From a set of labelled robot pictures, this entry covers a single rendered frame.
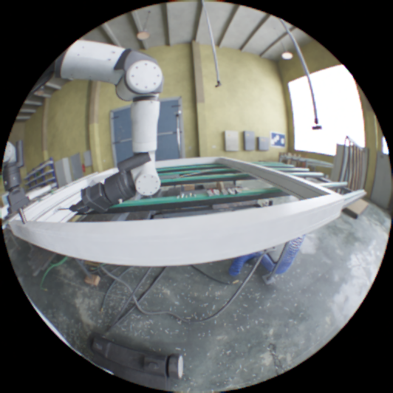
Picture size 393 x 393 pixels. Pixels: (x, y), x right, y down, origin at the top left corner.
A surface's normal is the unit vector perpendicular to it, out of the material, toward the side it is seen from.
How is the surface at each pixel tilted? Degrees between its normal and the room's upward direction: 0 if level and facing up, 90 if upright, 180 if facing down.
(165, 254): 90
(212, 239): 90
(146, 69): 106
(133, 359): 0
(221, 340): 0
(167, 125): 90
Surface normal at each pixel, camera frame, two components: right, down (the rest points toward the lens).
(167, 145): 0.11, 0.35
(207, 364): -0.06, -0.93
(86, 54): 0.69, 0.47
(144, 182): 0.41, 0.54
